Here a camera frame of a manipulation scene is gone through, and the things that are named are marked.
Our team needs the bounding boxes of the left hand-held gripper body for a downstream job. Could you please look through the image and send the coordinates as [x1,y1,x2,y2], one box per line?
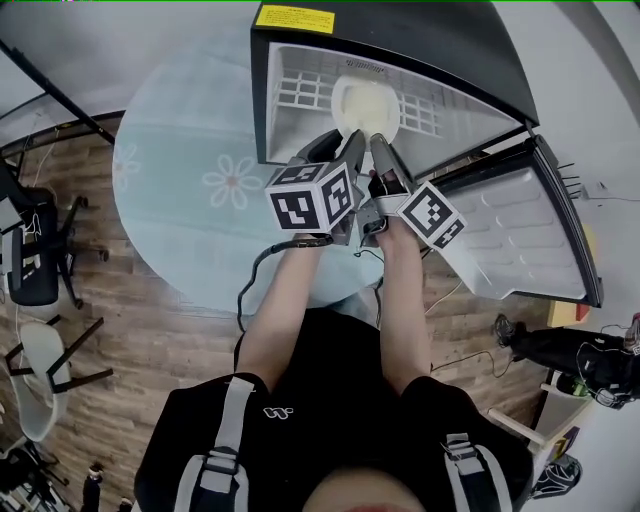
[263,154,365,247]

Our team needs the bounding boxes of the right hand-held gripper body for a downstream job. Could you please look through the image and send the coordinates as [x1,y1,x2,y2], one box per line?
[356,169,467,251]

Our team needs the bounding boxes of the white round plate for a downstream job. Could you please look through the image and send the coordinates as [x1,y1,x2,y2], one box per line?
[330,73,402,144]

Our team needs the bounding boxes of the white round food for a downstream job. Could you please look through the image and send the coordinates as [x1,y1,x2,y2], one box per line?
[344,82,396,132]

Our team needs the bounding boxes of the black mini fridge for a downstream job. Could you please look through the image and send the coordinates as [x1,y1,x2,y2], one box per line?
[249,0,541,184]

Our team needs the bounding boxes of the person's right forearm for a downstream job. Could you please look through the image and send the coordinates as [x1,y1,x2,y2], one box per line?
[374,229,432,399]

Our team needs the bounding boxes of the person's left forearm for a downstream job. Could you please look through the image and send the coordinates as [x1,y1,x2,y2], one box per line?
[233,243,324,399]

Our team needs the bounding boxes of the white wire fridge shelf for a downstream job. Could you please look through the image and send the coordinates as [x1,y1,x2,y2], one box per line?
[272,69,446,139]

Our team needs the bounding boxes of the round table light blue tablecloth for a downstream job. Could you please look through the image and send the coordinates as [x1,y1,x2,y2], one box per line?
[112,32,386,319]

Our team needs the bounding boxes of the yellow warning sticker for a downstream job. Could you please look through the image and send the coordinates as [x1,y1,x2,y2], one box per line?
[254,5,336,34]

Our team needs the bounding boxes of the black router with antennas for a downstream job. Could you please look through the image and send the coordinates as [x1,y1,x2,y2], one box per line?
[557,158,609,204]

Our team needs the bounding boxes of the person's black shirt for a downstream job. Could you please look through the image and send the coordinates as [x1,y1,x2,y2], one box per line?
[133,307,535,512]

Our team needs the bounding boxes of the black green bag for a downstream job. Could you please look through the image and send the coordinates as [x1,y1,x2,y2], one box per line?
[554,372,591,400]

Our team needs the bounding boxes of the light wooden shelf unit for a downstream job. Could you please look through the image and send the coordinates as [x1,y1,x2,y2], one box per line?
[487,382,596,451]

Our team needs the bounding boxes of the black office chair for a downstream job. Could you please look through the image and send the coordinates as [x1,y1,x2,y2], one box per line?
[0,185,110,310]

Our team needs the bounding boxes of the black framed whiteboard stand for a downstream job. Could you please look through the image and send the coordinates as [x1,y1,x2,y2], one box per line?
[0,37,126,151]

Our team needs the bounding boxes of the person's chin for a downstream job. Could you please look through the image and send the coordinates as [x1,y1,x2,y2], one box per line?
[302,467,426,512]

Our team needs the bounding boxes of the grey plastic chair black legs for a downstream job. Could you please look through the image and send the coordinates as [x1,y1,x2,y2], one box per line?
[4,315,115,444]

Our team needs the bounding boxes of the thick black gripper cable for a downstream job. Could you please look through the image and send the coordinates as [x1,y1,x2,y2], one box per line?
[234,233,335,334]

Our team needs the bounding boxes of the grey left harness strap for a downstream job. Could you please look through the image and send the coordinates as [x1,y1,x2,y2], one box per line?
[172,375,256,512]

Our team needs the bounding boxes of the grey harness strap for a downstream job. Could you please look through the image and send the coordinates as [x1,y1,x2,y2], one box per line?
[172,375,256,512]
[442,432,514,512]

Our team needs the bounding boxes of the grey right harness strap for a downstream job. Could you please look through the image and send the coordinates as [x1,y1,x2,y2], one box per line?
[442,432,514,512]

